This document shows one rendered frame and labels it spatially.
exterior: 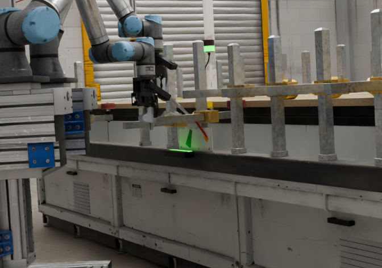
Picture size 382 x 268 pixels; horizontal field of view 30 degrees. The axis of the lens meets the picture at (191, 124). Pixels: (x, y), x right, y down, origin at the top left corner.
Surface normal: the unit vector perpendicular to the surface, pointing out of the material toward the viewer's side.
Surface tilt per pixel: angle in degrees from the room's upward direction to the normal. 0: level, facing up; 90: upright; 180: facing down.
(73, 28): 90
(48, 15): 95
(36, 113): 90
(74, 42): 90
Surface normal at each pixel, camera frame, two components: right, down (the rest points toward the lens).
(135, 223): -0.82, 0.06
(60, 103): -0.04, 0.05
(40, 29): 0.74, 0.08
